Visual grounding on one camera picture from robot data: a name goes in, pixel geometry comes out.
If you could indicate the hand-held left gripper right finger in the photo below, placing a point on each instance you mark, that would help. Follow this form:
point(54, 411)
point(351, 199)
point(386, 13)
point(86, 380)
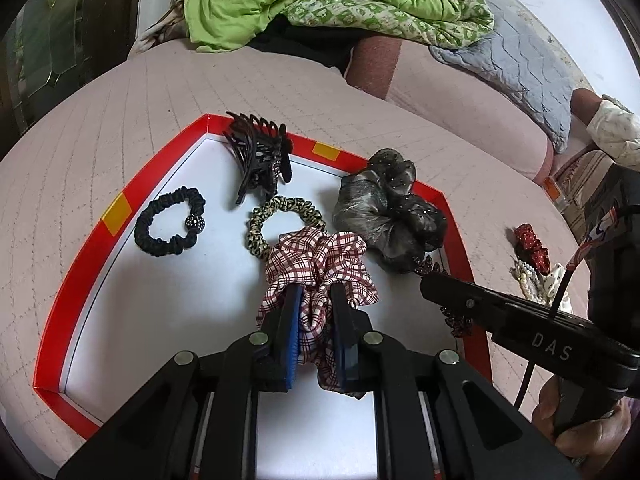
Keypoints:
point(342, 330)

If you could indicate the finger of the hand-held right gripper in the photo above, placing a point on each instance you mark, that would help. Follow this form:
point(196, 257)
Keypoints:
point(465, 302)

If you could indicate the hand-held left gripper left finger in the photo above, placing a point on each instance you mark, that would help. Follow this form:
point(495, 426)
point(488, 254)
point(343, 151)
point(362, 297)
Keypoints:
point(295, 330)

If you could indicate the white dotted scrunchie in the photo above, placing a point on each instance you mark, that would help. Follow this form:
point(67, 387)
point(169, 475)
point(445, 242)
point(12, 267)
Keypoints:
point(557, 290)

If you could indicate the red plaid scrunchie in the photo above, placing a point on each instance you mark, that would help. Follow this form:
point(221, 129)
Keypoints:
point(320, 260)

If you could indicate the red tray with white inside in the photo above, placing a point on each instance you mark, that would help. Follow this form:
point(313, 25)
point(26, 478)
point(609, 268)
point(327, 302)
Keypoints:
point(150, 310)

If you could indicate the person's right hand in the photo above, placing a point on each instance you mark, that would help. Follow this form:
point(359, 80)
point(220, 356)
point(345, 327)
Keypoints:
point(590, 435)

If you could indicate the red polka dot scrunchie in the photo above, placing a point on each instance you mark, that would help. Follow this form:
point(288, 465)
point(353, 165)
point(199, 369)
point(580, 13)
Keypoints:
point(532, 245)

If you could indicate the grey black organza scrunchie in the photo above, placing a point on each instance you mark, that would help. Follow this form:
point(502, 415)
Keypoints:
point(370, 210)

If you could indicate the plastic bottle with orange label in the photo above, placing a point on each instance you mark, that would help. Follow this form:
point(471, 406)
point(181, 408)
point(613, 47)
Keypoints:
point(555, 192)

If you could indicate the striped cushion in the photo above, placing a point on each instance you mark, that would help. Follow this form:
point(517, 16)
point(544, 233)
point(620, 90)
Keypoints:
point(580, 175)

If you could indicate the black claw hair clip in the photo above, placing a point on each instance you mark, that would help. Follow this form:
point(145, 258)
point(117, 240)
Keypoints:
point(255, 155)

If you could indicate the pink bolster pillow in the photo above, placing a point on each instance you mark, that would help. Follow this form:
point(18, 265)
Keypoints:
point(450, 110)

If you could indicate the white patterned shorts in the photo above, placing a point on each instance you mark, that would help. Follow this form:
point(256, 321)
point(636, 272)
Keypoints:
point(617, 130)

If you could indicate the person's leg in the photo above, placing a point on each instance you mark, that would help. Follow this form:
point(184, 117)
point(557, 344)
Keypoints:
point(585, 107)

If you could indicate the grey quilted blanket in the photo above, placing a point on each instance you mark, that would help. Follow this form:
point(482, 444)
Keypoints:
point(520, 70)

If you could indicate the beige patterned cloth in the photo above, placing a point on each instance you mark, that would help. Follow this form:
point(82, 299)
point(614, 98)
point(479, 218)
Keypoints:
point(160, 30)

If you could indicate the dark glass cabinet door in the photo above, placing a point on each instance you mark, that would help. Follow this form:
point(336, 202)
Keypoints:
point(55, 40)

